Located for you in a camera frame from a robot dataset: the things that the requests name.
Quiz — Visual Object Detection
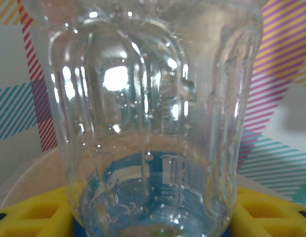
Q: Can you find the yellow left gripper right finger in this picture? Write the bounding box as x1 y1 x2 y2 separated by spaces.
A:
228 186 306 237

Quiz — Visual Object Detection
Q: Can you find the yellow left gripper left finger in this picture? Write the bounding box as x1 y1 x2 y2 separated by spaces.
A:
0 185 76 237

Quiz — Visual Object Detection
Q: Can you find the clear bottle bright blue label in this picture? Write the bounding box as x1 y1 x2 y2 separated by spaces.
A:
21 0 264 237

